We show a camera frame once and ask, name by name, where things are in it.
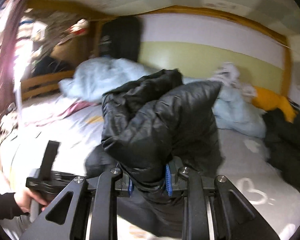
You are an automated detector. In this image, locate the yellow pillow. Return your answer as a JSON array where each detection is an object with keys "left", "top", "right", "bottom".
[{"left": 251, "top": 86, "right": 298, "bottom": 123}]

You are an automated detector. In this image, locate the light blue duvet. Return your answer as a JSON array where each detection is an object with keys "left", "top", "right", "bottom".
[{"left": 59, "top": 57, "right": 266, "bottom": 138}]

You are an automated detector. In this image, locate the black hanging garment bag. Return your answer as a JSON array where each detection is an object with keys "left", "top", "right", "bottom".
[{"left": 99, "top": 17, "right": 143, "bottom": 62}]

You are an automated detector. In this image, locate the dark bag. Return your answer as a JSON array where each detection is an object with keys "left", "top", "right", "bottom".
[{"left": 32, "top": 56, "right": 74, "bottom": 77}]

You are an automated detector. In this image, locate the pink hanging garment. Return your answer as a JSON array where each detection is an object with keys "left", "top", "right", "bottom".
[{"left": 0, "top": 0, "right": 38, "bottom": 130}]

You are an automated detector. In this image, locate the red and white cloth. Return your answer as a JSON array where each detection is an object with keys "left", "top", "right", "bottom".
[{"left": 67, "top": 19, "right": 90, "bottom": 34}]

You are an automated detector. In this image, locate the striped white cloth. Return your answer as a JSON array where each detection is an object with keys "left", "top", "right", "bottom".
[{"left": 0, "top": 2, "right": 33, "bottom": 70}]

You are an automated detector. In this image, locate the white pole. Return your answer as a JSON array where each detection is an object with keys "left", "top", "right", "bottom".
[{"left": 15, "top": 80, "right": 24, "bottom": 123}]

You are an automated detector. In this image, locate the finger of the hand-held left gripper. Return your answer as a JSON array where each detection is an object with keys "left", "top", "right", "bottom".
[{"left": 39, "top": 141, "right": 61, "bottom": 178}]

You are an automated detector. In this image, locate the person's left forearm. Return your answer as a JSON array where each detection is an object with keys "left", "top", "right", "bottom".
[{"left": 0, "top": 192, "right": 28, "bottom": 217}]

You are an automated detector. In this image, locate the person's left hand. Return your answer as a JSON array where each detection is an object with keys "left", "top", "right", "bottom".
[{"left": 15, "top": 187, "right": 49, "bottom": 215}]

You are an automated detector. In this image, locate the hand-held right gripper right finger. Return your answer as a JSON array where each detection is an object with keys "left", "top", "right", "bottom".
[{"left": 164, "top": 156, "right": 281, "bottom": 240}]

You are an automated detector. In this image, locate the wooden bunk bed frame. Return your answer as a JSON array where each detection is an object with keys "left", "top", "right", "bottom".
[{"left": 20, "top": 0, "right": 294, "bottom": 100}]

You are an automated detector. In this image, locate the dark green coat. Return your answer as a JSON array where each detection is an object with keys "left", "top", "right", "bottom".
[{"left": 262, "top": 101, "right": 300, "bottom": 198}]

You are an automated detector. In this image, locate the black puffer jacket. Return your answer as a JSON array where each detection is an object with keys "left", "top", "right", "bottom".
[{"left": 85, "top": 69, "right": 225, "bottom": 238}]

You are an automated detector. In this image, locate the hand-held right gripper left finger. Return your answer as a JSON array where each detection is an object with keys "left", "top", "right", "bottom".
[{"left": 19, "top": 167, "right": 135, "bottom": 240}]

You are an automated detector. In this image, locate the pink cloth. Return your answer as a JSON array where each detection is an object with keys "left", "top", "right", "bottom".
[{"left": 22, "top": 100, "right": 90, "bottom": 128}]

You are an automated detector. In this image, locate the cardboard box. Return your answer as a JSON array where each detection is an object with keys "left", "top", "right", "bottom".
[{"left": 51, "top": 39, "right": 95, "bottom": 67}]

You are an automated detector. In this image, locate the floral patterned cloth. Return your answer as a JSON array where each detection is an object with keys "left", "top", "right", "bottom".
[{"left": 30, "top": 12, "right": 90, "bottom": 53}]

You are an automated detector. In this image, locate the white hoodie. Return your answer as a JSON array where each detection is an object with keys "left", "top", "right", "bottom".
[{"left": 212, "top": 62, "right": 256, "bottom": 97}]

